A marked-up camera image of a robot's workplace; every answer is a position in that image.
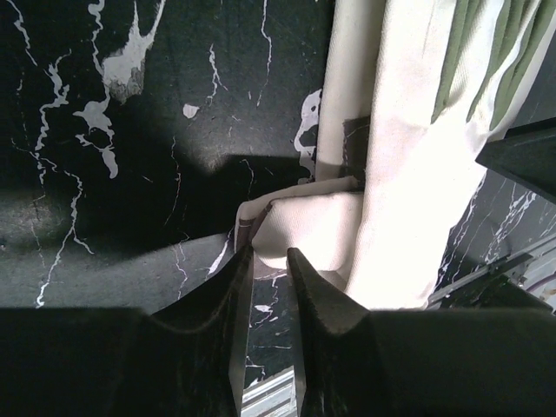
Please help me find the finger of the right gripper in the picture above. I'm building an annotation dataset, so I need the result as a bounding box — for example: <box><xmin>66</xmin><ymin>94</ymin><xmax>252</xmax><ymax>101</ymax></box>
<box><xmin>476</xmin><ymin>123</ymin><xmax>556</xmax><ymax>198</ymax></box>

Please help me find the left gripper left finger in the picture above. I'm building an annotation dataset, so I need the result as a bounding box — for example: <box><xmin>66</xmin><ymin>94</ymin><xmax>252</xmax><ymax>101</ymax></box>
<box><xmin>1</xmin><ymin>246</ymin><xmax>254</xmax><ymax>416</ymax></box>

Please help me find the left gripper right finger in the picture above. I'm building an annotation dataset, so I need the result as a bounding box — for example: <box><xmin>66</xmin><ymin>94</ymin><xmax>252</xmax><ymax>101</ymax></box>
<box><xmin>286</xmin><ymin>247</ymin><xmax>556</xmax><ymax>417</ymax></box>

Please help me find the grey-palm glove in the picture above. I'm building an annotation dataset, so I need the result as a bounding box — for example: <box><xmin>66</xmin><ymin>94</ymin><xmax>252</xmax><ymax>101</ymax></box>
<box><xmin>235</xmin><ymin>1</ymin><xmax>555</xmax><ymax>310</ymax></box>

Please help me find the aluminium front rail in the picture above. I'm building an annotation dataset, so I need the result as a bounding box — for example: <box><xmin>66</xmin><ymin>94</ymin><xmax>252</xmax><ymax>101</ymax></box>
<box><xmin>241</xmin><ymin>242</ymin><xmax>556</xmax><ymax>417</ymax></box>

